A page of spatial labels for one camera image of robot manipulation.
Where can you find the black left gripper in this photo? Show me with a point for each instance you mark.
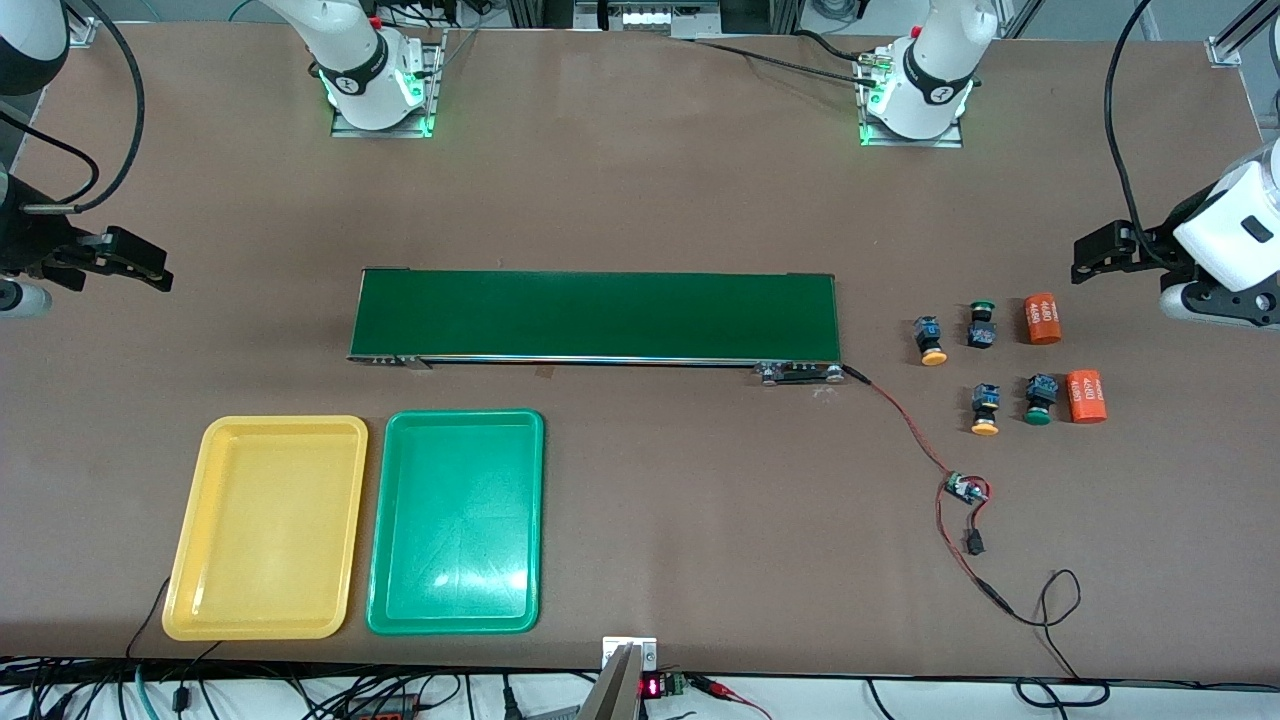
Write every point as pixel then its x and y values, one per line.
pixel 1157 237

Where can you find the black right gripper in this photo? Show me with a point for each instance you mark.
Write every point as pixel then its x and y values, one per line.
pixel 22 243

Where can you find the orange cylinder with white print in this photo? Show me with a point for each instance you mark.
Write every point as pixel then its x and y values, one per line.
pixel 1043 318
pixel 1086 396

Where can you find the green mushroom push button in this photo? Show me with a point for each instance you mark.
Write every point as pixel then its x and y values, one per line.
pixel 981 333
pixel 1040 390

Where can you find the yellow mushroom push button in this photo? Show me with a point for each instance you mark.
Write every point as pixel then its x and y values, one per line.
pixel 986 400
pixel 931 335

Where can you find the small green circuit board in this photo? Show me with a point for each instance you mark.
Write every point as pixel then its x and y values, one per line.
pixel 965 489

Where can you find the yellow plastic tray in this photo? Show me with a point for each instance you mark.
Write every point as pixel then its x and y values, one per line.
pixel 265 540

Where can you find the small black plug connector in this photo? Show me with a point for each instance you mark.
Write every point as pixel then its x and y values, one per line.
pixel 974 544

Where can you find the green plastic tray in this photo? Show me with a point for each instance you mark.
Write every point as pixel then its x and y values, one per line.
pixel 455 540

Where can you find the green conveyor belt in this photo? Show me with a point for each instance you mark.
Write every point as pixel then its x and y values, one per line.
pixel 600 315

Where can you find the silver lit control device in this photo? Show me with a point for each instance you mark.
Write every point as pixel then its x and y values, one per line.
pixel 645 18

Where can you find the red clip lead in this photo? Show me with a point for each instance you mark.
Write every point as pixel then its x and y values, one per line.
pixel 715 688

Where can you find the red digit display module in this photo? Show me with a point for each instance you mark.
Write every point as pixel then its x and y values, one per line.
pixel 652 687

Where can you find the grey metal pole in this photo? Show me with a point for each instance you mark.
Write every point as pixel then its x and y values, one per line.
pixel 610 695

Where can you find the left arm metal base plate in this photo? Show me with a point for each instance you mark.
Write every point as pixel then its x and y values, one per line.
pixel 950 142

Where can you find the aluminium frame profile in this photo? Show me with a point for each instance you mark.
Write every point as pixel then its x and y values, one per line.
pixel 1228 48
pixel 85 35

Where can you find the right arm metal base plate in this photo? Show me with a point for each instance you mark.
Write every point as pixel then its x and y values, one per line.
pixel 433 100

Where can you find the silver metal bracket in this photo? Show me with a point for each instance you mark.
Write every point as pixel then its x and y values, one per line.
pixel 646 652

